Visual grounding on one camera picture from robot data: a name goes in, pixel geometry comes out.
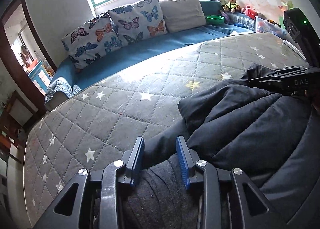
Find grey remote control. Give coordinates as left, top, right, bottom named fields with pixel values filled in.
left=283, top=39, right=306, bottom=61

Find green plastic bowl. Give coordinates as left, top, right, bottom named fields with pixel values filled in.
left=205, top=15, right=225, bottom=26

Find blue sofa bench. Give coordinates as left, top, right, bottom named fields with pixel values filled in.
left=44, top=0, right=255, bottom=111

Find red toy box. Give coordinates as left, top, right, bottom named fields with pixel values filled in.
left=241, top=5, right=258, bottom=20

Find clear plastic toy bag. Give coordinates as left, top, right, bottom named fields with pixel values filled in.
left=255, top=16, right=287, bottom=39

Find dark wooden cabinet desk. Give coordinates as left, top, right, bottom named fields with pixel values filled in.
left=1, top=90, right=37, bottom=164

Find blue painted cabinet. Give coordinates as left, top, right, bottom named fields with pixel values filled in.
left=27, top=59, right=52, bottom=95

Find left butterfly pillow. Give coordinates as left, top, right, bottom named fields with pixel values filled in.
left=61, top=13, right=122, bottom=70

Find right butterfly pillow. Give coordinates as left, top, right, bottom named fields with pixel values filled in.
left=108, top=0, right=167, bottom=46

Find brown wooden door frame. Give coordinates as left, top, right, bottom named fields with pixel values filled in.
left=1, top=0, right=57, bottom=112

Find black quilted down jacket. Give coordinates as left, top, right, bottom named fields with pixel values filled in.
left=123, top=64, right=319, bottom=228

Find butterfly pillow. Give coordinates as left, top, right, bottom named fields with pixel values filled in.
left=108, top=0, right=167, bottom=46
left=61, top=13, right=122, bottom=70

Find plain beige pillow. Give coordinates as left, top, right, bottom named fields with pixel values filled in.
left=159, top=0, right=206, bottom=33

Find grey star quilted mattress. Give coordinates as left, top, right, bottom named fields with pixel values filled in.
left=23, top=33, right=306, bottom=225

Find patterned blue folded blanket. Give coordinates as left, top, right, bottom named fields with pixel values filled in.
left=44, top=77, right=81, bottom=104

